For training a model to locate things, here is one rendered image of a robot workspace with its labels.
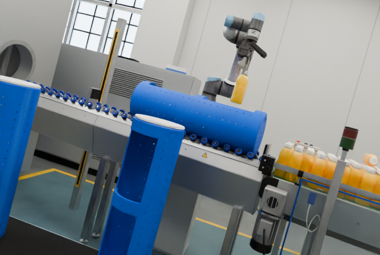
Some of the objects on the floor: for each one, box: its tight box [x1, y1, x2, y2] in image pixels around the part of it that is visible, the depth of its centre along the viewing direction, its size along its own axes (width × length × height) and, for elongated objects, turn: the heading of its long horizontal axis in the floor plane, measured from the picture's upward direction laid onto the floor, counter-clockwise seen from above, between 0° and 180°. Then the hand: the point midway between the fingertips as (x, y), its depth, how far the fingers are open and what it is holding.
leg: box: [92, 161, 119, 238], centre depth 248 cm, size 6×6×63 cm
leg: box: [80, 158, 110, 244], centre depth 235 cm, size 6×6×63 cm
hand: (245, 72), depth 190 cm, fingers closed on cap, 4 cm apart
